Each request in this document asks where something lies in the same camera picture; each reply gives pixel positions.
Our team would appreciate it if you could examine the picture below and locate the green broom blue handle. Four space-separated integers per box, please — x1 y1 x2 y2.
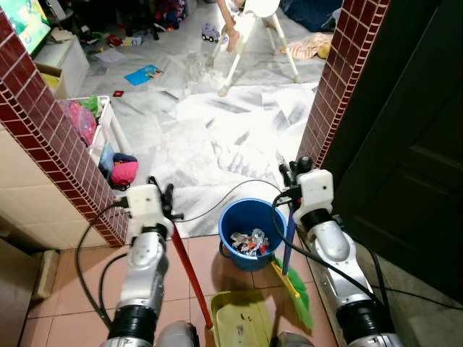
271 205 316 332

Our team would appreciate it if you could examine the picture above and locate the yellow-green dustpan red handle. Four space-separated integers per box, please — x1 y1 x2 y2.
169 220 276 347

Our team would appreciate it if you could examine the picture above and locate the pink and navy cloth bundle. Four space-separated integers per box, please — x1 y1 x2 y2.
109 153 140 189

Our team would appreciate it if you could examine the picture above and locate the blue plastic bucket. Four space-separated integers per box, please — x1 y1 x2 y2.
218 198 289 273

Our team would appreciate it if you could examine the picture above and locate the light blue cloth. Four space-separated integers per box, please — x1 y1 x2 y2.
98 144 116 176

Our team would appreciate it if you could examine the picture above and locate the crumpled wrapper rubbish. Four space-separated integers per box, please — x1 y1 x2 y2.
229 229 271 258

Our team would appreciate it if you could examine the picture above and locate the white storage rack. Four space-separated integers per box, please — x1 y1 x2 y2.
68 94 135 183

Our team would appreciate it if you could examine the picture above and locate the pink mesh bag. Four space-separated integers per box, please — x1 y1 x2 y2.
64 100 99 147

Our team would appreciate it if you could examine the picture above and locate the green plastic toy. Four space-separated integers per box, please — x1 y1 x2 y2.
77 95 101 118

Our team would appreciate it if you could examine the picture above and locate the dark wooden door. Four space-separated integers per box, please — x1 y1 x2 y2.
318 0 463 306

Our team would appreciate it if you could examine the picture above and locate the blue picture book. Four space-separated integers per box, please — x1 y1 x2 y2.
123 64 164 87

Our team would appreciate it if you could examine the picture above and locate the striped beige cloth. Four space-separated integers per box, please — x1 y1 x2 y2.
280 32 334 61

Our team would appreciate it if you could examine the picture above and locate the grey left robot leg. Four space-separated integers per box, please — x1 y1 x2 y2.
155 321 201 347

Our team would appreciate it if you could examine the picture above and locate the grey robot leg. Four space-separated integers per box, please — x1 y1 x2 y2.
271 330 316 347
155 321 201 347

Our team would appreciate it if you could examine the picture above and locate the white paper sheet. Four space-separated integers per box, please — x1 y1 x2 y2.
93 47 128 65

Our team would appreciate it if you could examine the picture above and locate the white baby high chair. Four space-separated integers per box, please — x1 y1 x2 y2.
206 0 305 98

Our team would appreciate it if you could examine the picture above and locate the grey right robot leg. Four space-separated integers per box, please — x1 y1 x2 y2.
271 330 316 347

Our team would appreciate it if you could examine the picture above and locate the brown cardboard box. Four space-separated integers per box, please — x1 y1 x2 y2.
33 61 67 99

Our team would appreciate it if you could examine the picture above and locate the white television cabinet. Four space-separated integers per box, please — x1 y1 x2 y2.
33 32 92 99

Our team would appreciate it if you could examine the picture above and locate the child's bare limb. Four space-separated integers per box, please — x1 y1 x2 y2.
216 0 244 53

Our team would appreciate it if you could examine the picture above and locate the small toy car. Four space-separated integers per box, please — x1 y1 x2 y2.
200 22 222 43

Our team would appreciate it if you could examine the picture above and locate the beige wooden board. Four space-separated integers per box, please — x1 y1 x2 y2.
0 237 61 347

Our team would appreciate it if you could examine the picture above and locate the red and blue backpack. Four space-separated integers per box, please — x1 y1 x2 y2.
153 0 188 30

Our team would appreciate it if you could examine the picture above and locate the flat screen television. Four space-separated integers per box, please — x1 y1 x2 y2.
0 0 54 56

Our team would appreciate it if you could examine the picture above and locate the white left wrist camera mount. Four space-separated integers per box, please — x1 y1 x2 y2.
124 184 173 234

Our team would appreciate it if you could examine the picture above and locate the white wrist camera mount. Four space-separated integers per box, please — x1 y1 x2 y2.
124 184 173 234
294 169 336 222

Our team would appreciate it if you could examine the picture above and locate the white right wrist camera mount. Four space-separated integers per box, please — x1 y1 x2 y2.
294 169 336 222

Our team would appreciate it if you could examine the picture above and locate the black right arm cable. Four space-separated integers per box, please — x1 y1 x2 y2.
271 189 463 312

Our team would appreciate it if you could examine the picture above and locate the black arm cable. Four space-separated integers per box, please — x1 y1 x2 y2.
271 189 463 312
75 202 132 327

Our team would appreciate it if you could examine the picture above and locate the thin black floor cable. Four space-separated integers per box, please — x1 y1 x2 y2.
177 179 290 222

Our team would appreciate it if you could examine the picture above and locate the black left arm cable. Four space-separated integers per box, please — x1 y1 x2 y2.
75 202 132 327

